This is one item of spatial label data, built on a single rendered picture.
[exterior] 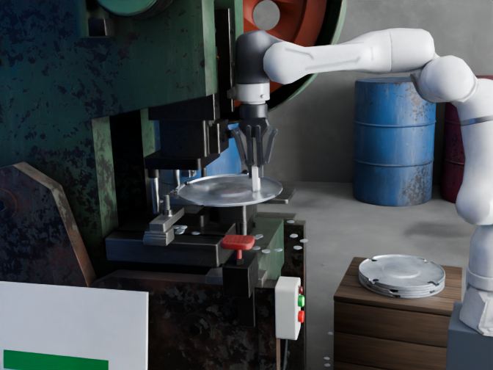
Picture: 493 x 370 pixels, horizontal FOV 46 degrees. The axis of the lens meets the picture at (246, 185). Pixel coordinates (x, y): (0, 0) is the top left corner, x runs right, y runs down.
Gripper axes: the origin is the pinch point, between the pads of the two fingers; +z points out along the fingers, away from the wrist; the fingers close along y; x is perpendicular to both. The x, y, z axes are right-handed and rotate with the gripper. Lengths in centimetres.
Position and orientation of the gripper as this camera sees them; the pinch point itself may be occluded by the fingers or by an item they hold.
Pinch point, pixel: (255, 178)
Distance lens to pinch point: 157.4
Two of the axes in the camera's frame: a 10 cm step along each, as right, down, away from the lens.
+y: 9.7, 0.2, -2.2
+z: 0.4, 9.7, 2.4
